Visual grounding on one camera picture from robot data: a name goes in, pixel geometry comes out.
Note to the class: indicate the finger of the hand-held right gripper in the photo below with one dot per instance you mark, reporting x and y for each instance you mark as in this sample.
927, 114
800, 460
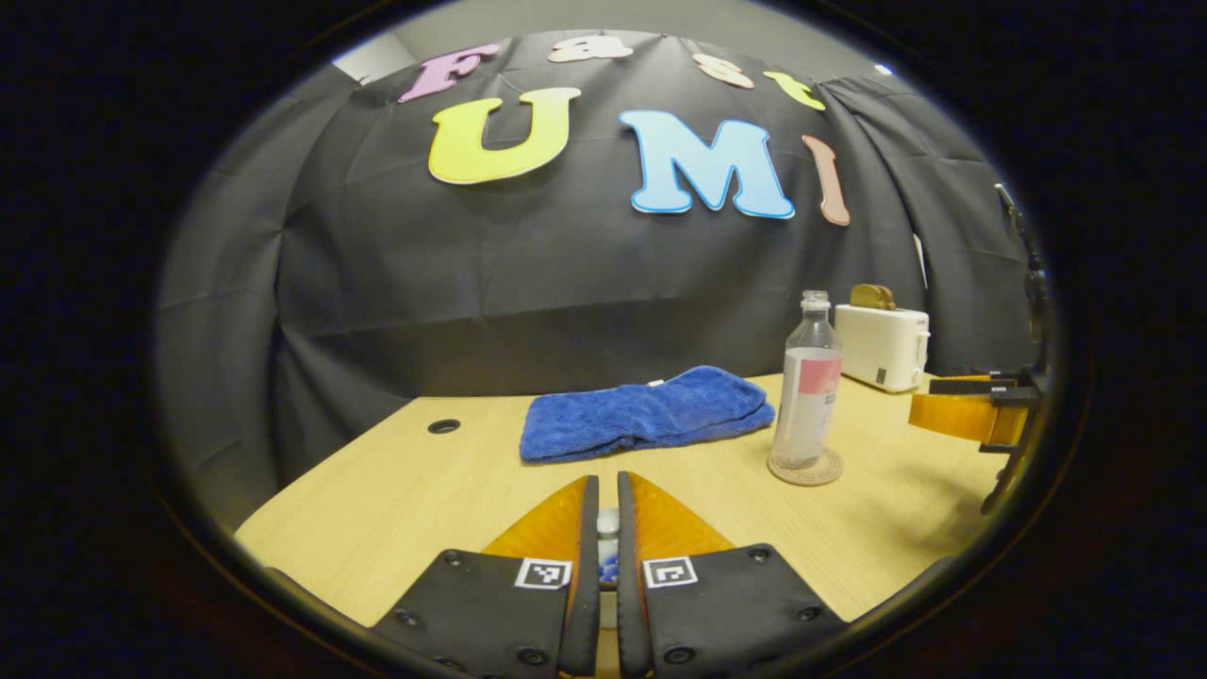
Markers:
952, 415
962, 385

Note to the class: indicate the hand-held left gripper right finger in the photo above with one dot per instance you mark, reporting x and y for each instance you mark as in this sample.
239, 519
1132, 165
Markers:
630, 613

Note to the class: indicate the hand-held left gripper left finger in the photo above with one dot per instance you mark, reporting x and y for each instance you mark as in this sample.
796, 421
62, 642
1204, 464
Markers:
590, 604

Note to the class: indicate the white blue teacup lid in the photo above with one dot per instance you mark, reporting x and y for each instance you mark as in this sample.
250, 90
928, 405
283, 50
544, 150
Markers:
608, 547

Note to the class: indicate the round wooden coaster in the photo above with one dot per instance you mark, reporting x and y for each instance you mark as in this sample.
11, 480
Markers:
830, 469

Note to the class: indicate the clear pink-label water bottle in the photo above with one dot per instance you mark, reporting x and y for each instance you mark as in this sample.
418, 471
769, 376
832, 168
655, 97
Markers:
806, 396

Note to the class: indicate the cream toaster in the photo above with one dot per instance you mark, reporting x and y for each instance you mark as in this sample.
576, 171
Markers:
882, 349

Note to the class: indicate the brown bread slice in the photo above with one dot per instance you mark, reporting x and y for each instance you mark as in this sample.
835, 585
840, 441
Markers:
872, 297

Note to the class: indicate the blue towel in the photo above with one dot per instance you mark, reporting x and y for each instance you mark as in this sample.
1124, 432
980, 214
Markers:
641, 415

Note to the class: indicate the black backdrop cloth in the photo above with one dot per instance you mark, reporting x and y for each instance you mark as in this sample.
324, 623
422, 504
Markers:
471, 283

